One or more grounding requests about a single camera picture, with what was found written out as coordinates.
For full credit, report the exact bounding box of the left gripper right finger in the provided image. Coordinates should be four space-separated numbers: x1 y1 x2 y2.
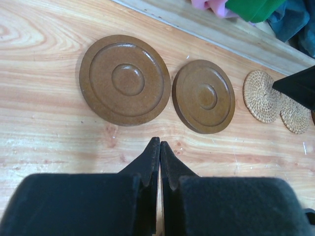
160 141 197 236

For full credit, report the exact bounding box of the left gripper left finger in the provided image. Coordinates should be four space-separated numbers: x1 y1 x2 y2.
118 137 160 236

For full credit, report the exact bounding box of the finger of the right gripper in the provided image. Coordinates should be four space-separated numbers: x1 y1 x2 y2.
272 66 315 111

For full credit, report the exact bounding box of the woven rattan coaster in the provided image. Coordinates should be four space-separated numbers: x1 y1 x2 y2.
243 70 281 123
280 94 311 134

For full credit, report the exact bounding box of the brown wooden coaster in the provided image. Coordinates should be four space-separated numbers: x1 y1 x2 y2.
79 35 171 126
172 59 236 134

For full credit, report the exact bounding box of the wooden clothes rack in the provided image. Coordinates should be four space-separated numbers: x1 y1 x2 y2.
117 0 315 75

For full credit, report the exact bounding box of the blue crumpled cloth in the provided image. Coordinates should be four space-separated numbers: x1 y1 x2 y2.
267 0 315 58

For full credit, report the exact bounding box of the pink shirt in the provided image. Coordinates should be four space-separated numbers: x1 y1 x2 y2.
191 0 240 19

